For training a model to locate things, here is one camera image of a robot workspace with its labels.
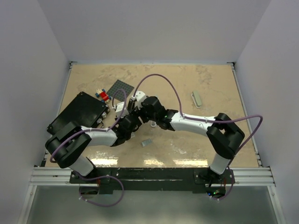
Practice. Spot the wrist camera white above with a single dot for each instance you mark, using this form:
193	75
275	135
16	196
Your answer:
120	110
139	95

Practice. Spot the black flat case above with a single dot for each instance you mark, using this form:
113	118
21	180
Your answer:
83	109

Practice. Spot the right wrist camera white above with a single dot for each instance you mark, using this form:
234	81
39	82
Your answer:
139	95

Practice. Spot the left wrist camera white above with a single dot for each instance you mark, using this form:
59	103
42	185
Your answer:
120	110

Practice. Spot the light green stapler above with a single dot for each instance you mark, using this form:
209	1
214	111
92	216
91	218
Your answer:
196	99

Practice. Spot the staple box tray with staples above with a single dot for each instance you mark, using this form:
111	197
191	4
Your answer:
146	142

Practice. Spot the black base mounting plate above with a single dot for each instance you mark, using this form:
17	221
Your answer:
196	180

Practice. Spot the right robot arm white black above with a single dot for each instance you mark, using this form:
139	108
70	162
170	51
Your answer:
224	135

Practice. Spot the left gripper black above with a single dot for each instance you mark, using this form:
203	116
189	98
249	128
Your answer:
119	119

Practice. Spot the light blue stapler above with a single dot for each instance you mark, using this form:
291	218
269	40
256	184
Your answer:
153	124

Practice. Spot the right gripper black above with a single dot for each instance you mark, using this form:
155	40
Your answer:
143	120

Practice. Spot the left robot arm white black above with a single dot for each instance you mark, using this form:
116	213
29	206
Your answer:
67	145

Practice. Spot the red blue lego car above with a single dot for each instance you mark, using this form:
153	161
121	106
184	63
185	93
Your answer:
101	93

